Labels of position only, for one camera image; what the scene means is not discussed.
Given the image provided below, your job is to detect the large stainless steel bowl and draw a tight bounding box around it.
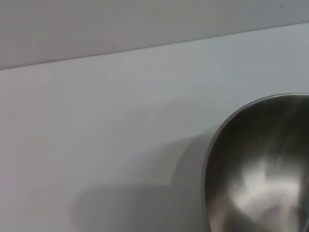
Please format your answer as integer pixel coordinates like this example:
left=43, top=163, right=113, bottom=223
left=200, top=93, right=309, bottom=232

